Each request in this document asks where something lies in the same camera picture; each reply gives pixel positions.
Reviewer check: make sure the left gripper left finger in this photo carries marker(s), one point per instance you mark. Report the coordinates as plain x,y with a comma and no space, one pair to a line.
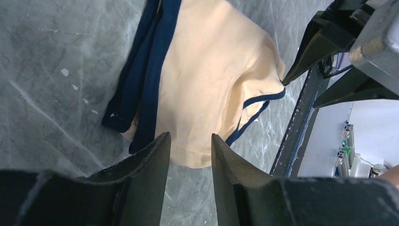
128,193

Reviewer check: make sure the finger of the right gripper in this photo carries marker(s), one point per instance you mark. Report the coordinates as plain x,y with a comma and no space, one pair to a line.
353,86
328,33

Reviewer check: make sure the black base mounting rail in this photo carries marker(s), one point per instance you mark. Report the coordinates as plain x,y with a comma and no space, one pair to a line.
287,153

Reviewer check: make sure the beige underwear navy trim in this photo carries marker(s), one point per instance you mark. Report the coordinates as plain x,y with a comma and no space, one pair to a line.
196,68

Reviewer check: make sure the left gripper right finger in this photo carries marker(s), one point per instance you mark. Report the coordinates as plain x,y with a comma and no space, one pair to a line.
247,196

